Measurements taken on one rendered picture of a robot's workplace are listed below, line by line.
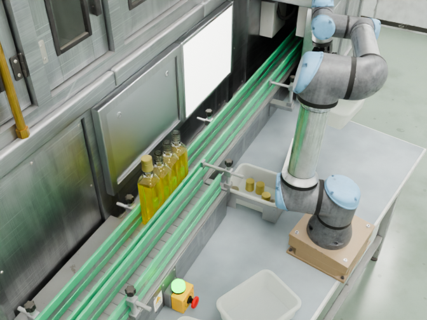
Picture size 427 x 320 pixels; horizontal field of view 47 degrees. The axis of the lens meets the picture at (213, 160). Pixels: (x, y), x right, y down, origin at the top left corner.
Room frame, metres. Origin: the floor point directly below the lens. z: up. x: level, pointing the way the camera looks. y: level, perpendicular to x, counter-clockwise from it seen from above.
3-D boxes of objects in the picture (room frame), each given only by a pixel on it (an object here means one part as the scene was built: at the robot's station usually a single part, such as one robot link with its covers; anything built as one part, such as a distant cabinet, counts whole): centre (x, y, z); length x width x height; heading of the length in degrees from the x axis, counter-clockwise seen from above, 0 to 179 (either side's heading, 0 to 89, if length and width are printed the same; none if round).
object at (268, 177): (1.39, -0.17, 0.80); 0.22 x 0.17 x 0.09; 63
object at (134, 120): (1.58, 0.13, 1.15); 0.90 x 0.03 x 0.34; 153
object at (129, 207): (1.15, 0.29, 0.94); 0.07 x 0.04 x 0.13; 63
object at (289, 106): (1.90, -0.33, 0.90); 0.17 x 0.05 x 0.22; 63
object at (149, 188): (1.15, 0.20, 0.99); 0.06 x 0.06 x 0.21; 62
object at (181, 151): (1.31, 0.12, 0.99); 0.06 x 0.06 x 0.21; 63
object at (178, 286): (0.92, 0.11, 0.84); 0.04 x 0.04 x 0.03
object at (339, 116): (1.57, -0.46, 1.08); 0.22 x 0.17 x 0.09; 143
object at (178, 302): (0.92, 0.11, 0.79); 0.07 x 0.07 x 0.07; 63
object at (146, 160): (1.15, 0.20, 1.14); 0.04 x 0.04 x 0.04
